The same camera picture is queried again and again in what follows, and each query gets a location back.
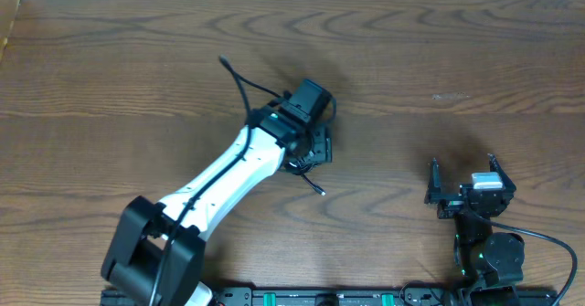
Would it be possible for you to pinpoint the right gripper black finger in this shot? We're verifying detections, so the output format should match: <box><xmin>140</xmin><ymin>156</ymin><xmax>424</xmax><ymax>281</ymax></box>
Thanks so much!
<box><xmin>488</xmin><ymin>153</ymin><xmax>513</xmax><ymax>187</ymax></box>
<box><xmin>424</xmin><ymin>158</ymin><xmax>442</xmax><ymax>205</ymax></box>

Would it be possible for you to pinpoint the black USB cable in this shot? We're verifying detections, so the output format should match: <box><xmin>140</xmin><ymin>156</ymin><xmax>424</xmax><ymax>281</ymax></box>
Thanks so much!
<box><xmin>285</xmin><ymin>98</ymin><xmax>338</xmax><ymax>196</ymax></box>

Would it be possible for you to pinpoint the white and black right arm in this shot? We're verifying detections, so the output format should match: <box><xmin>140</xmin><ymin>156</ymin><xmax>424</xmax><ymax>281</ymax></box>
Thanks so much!
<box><xmin>424</xmin><ymin>154</ymin><xmax>525</xmax><ymax>305</ymax></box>

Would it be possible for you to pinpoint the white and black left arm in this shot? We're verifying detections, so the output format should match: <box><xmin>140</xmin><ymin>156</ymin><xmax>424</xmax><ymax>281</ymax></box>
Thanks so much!
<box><xmin>101</xmin><ymin>82</ymin><xmax>336</xmax><ymax>305</ymax></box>

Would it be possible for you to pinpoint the brown cardboard panel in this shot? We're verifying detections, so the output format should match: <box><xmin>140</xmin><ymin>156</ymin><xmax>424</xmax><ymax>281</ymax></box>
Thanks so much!
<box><xmin>0</xmin><ymin>0</ymin><xmax>21</xmax><ymax>58</ymax></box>

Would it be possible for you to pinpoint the black right camera cable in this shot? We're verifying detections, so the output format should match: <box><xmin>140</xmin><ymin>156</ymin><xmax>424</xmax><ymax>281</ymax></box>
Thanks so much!
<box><xmin>474</xmin><ymin>212</ymin><xmax>579</xmax><ymax>306</ymax></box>

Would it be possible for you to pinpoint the black camera cable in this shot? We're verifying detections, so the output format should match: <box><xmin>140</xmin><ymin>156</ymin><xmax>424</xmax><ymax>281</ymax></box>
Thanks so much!
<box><xmin>148</xmin><ymin>55</ymin><xmax>293</xmax><ymax>306</ymax></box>
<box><xmin>474</xmin><ymin>212</ymin><xmax>579</xmax><ymax>306</ymax></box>

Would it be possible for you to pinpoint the black left camera cable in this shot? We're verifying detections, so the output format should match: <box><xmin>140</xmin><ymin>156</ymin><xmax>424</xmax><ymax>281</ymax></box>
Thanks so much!
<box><xmin>148</xmin><ymin>55</ymin><xmax>293</xmax><ymax>306</ymax></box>

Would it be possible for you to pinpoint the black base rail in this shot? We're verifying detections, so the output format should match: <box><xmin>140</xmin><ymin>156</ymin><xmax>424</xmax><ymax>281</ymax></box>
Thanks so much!
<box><xmin>187</xmin><ymin>286</ymin><xmax>557</xmax><ymax>306</ymax></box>

